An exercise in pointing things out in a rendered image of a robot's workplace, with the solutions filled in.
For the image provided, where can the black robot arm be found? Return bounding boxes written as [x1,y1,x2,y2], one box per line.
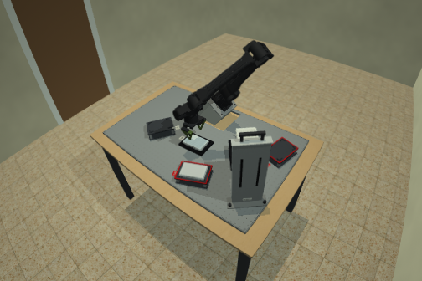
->
[172,40,274,123]

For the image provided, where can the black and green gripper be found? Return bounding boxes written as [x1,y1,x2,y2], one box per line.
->
[181,113,206,140]

